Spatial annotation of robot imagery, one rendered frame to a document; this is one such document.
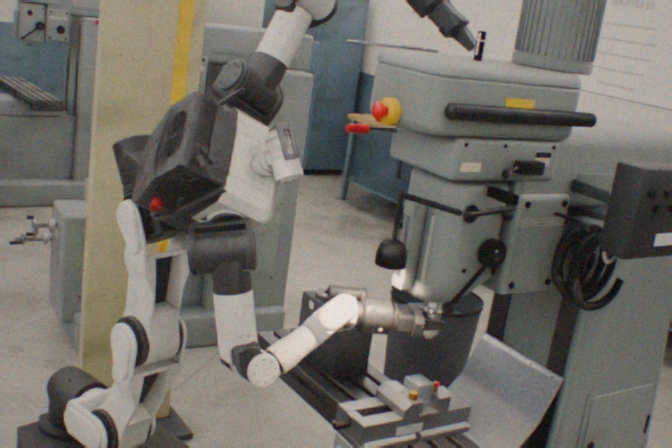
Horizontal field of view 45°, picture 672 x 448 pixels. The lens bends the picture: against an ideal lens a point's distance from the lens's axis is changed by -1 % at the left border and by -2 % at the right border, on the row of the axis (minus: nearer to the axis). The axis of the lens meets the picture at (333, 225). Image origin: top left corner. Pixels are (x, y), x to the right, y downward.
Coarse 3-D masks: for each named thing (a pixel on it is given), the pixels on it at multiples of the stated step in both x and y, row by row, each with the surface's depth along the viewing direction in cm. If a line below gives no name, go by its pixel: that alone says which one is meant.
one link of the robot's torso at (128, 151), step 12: (120, 144) 219; (132, 144) 218; (144, 144) 219; (120, 156) 219; (132, 156) 214; (120, 168) 219; (132, 168) 215; (120, 180) 221; (132, 180) 215; (156, 228) 211; (168, 228) 211; (156, 240) 222
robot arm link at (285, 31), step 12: (288, 0) 203; (300, 0) 202; (276, 12) 206; (288, 12) 204; (300, 12) 204; (336, 12) 209; (276, 24) 204; (288, 24) 204; (300, 24) 205; (312, 24) 209; (264, 36) 205; (276, 36) 203; (288, 36) 204; (300, 36) 206; (264, 48) 203; (276, 48) 203; (288, 48) 204; (288, 60) 205
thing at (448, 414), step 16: (368, 400) 212; (432, 400) 212; (448, 400) 211; (336, 416) 209; (352, 416) 203; (368, 416) 204; (384, 416) 205; (416, 416) 207; (432, 416) 210; (448, 416) 213; (464, 416) 217; (352, 432) 203; (368, 432) 200; (384, 432) 203; (400, 432) 206; (416, 432) 209; (432, 432) 211; (448, 432) 213
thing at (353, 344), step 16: (320, 288) 249; (304, 304) 248; (320, 304) 241; (304, 320) 249; (336, 336) 234; (352, 336) 236; (368, 336) 239; (320, 352) 242; (336, 352) 234; (352, 352) 237; (368, 352) 241; (320, 368) 242; (336, 368) 236; (352, 368) 239
